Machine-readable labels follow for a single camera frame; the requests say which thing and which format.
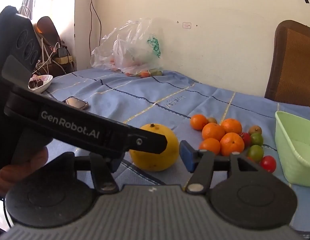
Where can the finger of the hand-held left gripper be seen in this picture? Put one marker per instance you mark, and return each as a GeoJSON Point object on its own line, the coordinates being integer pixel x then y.
{"type": "Point", "coordinates": [150, 143]}

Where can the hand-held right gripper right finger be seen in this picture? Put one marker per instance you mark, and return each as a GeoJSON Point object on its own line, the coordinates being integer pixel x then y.
{"type": "Point", "coordinates": [187, 158]}

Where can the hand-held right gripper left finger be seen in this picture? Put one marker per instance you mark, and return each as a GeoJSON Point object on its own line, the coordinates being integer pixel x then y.
{"type": "Point", "coordinates": [115, 165]}

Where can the large yellow pomelo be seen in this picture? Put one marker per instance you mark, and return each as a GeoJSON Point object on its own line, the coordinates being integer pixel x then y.
{"type": "Point", "coordinates": [155, 161]}

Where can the red tomato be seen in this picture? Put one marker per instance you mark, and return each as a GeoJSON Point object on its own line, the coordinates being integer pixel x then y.
{"type": "Point", "coordinates": [246, 139]}
{"type": "Point", "coordinates": [268, 164]}

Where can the light green plastic basket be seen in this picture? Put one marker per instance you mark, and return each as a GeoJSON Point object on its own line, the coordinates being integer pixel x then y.
{"type": "Point", "coordinates": [294, 152]}

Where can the person's left hand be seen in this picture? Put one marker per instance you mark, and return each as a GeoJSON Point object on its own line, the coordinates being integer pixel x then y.
{"type": "Point", "coordinates": [22, 167]}

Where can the dark red fruit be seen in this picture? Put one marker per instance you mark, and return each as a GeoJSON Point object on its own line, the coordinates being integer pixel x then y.
{"type": "Point", "coordinates": [32, 83]}
{"type": "Point", "coordinates": [39, 82]}

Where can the white bowl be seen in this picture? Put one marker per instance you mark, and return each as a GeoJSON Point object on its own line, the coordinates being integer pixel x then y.
{"type": "Point", "coordinates": [46, 81]}

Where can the blue checked bedsheet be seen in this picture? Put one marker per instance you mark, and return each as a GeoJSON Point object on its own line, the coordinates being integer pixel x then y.
{"type": "Point", "coordinates": [145, 97]}

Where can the grey phone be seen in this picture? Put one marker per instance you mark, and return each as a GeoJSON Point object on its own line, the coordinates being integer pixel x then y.
{"type": "Point", "coordinates": [76, 103]}

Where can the small orange in bag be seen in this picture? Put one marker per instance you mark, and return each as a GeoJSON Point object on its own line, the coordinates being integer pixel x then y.
{"type": "Point", "coordinates": [144, 74]}

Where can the yellowed power strip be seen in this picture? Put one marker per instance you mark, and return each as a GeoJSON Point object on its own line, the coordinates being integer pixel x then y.
{"type": "Point", "coordinates": [63, 60]}

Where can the black charger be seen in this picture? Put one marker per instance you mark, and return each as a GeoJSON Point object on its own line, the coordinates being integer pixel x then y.
{"type": "Point", "coordinates": [62, 52]}

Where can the clear plastic bag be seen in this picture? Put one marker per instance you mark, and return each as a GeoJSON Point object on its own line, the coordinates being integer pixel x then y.
{"type": "Point", "coordinates": [130, 47]}

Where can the brown woven chair back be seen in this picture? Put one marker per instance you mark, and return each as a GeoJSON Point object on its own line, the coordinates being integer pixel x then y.
{"type": "Point", "coordinates": [294, 65]}

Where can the white wall socket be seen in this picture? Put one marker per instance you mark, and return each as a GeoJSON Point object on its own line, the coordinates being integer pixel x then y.
{"type": "Point", "coordinates": [187, 25]}

